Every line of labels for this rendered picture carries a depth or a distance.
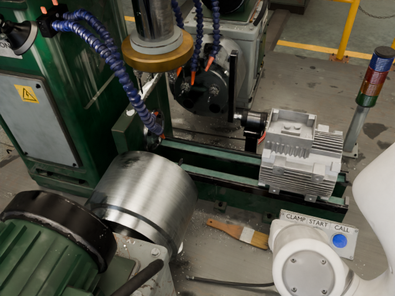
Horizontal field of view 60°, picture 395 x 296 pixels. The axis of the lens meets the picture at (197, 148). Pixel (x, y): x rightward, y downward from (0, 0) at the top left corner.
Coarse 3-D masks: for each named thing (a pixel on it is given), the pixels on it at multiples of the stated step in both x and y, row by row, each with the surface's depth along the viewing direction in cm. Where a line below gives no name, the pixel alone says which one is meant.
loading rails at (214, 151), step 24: (168, 144) 118; (192, 144) 118; (192, 168) 110; (216, 168) 118; (240, 168) 114; (216, 192) 110; (240, 192) 106; (264, 192) 103; (288, 192) 102; (336, 192) 108; (264, 216) 108; (336, 216) 100
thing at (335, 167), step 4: (336, 132) 95; (340, 132) 94; (264, 152) 91; (268, 152) 91; (264, 156) 91; (268, 156) 91; (332, 164) 87; (336, 164) 87; (340, 164) 86; (332, 168) 87; (336, 168) 87; (340, 168) 87; (336, 172) 87; (260, 184) 100; (264, 184) 100; (320, 196) 96
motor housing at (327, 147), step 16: (320, 144) 90; (336, 144) 89; (272, 160) 92; (288, 160) 91; (304, 160) 90; (320, 160) 89; (336, 160) 88; (272, 176) 93; (288, 176) 92; (304, 176) 90; (336, 176) 89; (304, 192) 94; (320, 192) 92
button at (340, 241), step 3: (336, 234) 75; (339, 234) 74; (342, 234) 75; (333, 237) 75; (336, 237) 74; (339, 237) 74; (342, 237) 74; (345, 237) 74; (333, 240) 74; (336, 240) 74; (339, 240) 74; (342, 240) 74; (345, 240) 74; (333, 243) 74; (336, 243) 74; (339, 243) 74; (342, 243) 74; (345, 243) 74; (336, 246) 74; (339, 246) 74; (342, 246) 74; (345, 246) 74
